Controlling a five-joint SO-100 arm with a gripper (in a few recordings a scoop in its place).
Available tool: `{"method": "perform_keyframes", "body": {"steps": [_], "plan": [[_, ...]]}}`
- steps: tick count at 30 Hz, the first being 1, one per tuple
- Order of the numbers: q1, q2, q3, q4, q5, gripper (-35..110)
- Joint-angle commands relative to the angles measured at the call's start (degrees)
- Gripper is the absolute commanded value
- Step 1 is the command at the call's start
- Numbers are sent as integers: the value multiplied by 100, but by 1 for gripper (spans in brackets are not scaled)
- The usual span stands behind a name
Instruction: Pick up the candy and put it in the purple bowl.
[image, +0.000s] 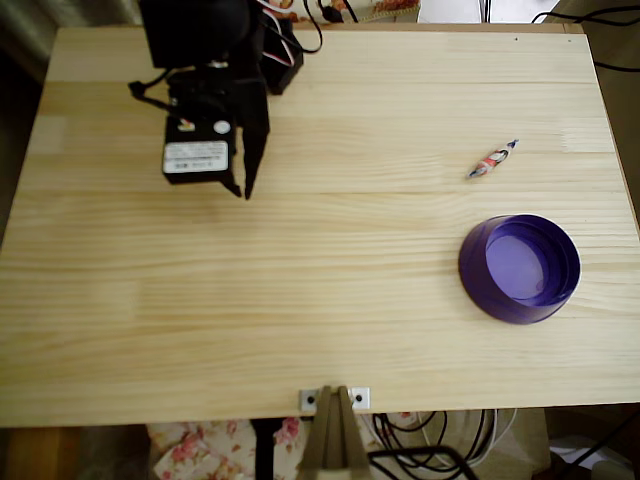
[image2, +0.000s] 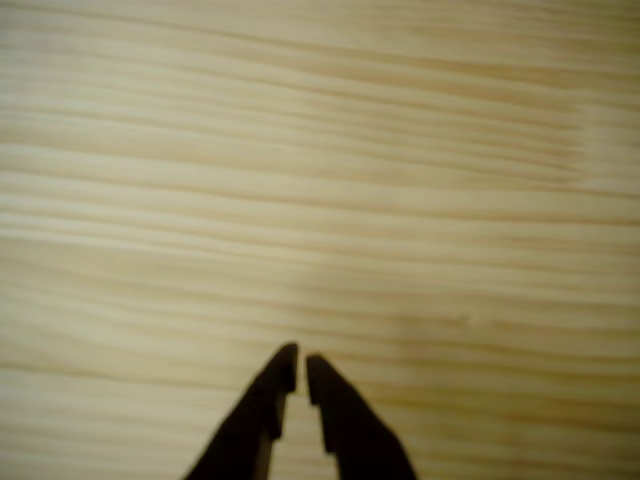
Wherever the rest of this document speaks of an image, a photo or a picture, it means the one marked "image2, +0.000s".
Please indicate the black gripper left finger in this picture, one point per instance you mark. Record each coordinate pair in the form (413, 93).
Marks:
(250, 425)

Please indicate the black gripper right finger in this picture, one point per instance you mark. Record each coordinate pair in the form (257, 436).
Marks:
(355, 435)

